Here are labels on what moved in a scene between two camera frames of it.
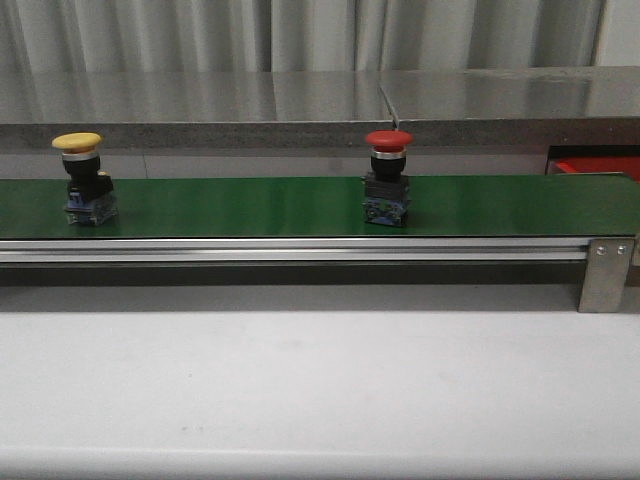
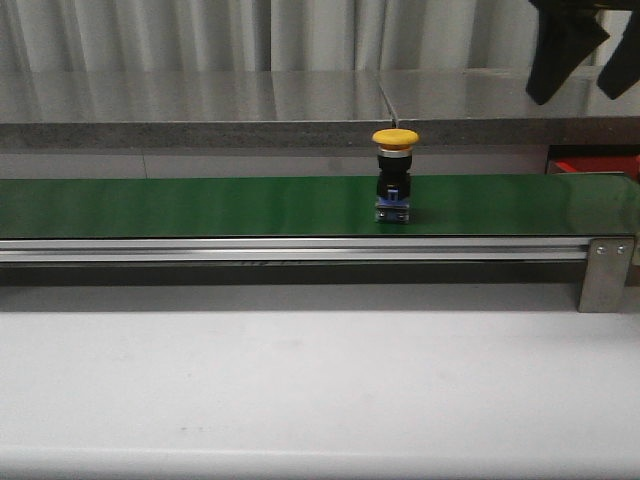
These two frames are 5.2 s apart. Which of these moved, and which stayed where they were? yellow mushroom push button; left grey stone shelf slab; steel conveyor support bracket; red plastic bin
Moved: yellow mushroom push button
Stayed: left grey stone shelf slab; steel conveyor support bracket; red plastic bin
